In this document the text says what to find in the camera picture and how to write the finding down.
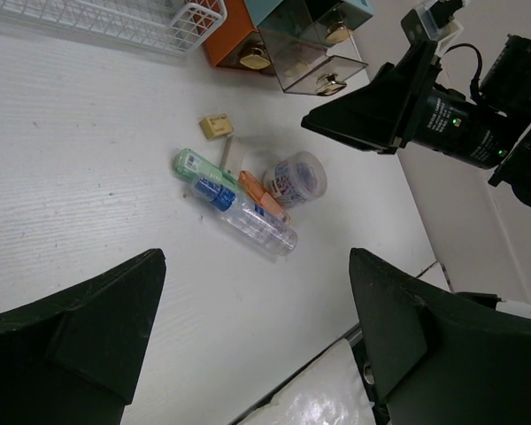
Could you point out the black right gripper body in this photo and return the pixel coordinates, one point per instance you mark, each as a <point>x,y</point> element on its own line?
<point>491,127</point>

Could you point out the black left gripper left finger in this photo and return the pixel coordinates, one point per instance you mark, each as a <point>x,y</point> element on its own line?
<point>75,357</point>

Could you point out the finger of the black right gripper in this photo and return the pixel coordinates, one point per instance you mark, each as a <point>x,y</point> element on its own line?
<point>383,115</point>

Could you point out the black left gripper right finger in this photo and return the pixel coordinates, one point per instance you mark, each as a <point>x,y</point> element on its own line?
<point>439,357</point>

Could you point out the transparent brown drawer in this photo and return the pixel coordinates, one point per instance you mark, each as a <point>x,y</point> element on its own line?
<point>317,63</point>

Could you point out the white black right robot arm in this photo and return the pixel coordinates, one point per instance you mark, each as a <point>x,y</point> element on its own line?
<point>404,103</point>

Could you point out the teal orange drawer cabinet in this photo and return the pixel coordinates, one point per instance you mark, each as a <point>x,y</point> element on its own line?
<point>254,32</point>

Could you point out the clear jar of paperclips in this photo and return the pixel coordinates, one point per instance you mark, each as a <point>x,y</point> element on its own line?
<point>296,180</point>

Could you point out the orange correction tape dispenser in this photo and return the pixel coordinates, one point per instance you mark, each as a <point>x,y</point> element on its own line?
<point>257,192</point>

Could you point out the grey eraser block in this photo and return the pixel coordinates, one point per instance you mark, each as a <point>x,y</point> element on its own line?
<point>227,161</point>

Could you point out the clear blue-capped bottle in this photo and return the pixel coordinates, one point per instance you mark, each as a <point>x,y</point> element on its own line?
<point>248,219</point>

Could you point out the yellow eraser block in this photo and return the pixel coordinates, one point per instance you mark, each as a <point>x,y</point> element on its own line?
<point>216,126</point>

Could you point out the green correction tape dispenser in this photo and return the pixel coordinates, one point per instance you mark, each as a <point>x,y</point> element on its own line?
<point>187,165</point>

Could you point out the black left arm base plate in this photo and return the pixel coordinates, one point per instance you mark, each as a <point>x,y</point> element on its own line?
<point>356,340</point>

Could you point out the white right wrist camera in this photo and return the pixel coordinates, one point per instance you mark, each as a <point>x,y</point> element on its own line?
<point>434,21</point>

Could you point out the white wire mesh basket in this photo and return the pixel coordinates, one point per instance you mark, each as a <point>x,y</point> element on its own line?
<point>174,28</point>

